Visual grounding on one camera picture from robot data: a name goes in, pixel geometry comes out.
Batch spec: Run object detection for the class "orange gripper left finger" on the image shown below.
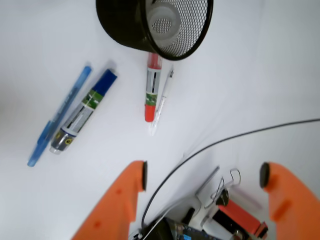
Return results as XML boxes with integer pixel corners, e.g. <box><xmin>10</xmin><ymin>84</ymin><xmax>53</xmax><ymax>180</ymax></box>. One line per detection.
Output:
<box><xmin>72</xmin><ymin>160</ymin><xmax>148</xmax><ymax>240</ymax></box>

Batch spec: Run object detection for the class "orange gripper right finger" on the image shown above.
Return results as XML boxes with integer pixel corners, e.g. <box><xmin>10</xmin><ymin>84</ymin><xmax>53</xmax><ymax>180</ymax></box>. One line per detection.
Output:
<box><xmin>259</xmin><ymin>162</ymin><xmax>320</xmax><ymax>240</ymax></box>

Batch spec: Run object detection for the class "clear tape roll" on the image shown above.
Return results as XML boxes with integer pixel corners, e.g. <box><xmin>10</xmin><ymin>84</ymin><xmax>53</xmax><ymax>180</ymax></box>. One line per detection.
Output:
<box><xmin>146</xmin><ymin>2</ymin><xmax>182</xmax><ymax>48</ymax></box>

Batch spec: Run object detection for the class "light blue pen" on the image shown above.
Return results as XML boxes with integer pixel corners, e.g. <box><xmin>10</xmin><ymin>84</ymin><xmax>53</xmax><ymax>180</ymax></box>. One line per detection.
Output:
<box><xmin>27</xmin><ymin>65</ymin><xmax>92</xmax><ymax>167</ymax></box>

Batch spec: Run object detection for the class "white ballpoint pen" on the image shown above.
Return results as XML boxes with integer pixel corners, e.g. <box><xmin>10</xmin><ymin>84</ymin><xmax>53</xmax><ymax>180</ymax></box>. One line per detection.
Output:
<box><xmin>149</xmin><ymin>65</ymin><xmax>175</xmax><ymax>136</ymax></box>

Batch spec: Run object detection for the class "black mesh pen holder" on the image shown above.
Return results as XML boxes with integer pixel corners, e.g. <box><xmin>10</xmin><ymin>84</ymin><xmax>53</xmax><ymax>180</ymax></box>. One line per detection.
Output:
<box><xmin>95</xmin><ymin>0</ymin><xmax>214</xmax><ymax>61</ymax></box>

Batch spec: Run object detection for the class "red black device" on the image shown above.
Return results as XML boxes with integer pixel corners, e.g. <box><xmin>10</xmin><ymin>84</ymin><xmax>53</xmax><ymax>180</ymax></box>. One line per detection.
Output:
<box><xmin>212</xmin><ymin>189</ymin><xmax>269</xmax><ymax>240</ymax></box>

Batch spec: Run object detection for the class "blue circuit board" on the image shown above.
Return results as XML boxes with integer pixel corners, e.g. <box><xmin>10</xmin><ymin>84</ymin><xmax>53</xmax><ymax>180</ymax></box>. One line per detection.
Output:
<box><xmin>164</xmin><ymin>217</ymin><xmax>219</xmax><ymax>240</ymax></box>

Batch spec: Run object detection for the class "blue capped marker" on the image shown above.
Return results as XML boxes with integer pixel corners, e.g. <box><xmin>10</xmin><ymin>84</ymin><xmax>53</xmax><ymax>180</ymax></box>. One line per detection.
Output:
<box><xmin>50</xmin><ymin>69</ymin><xmax>117</xmax><ymax>155</ymax></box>

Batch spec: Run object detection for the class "red capped marker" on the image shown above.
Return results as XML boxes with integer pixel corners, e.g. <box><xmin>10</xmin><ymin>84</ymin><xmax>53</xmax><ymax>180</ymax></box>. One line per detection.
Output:
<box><xmin>144</xmin><ymin>52</ymin><xmax>163</xmax><ymax>123</ymax></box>

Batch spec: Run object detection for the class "black cable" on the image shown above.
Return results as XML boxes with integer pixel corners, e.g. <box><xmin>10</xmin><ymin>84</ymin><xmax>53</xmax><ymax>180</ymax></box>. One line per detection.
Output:
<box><xmin>141</xmin><ymin>118</ymin><xmax>320</xmax><ymax>231</ymax></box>

